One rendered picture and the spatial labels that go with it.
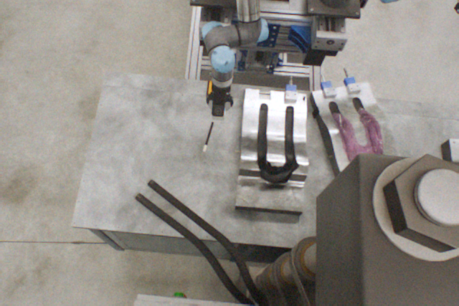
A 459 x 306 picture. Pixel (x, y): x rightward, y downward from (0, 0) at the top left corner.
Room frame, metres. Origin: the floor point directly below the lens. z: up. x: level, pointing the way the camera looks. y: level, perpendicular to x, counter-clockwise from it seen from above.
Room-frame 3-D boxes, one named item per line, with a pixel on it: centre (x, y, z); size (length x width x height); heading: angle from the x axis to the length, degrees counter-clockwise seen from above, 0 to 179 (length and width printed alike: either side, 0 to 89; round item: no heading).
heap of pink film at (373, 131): (0.74, -0.56, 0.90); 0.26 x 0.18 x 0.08; 17
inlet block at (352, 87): (1.01, -0.54, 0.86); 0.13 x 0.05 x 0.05; 17
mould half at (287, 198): (0.65, -0.21, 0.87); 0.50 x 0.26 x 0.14; 0
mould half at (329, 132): (0.73, -0.57, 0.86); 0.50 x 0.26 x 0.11; 17
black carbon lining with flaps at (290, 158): (0.67, -0.22, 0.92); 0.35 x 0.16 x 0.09; 0
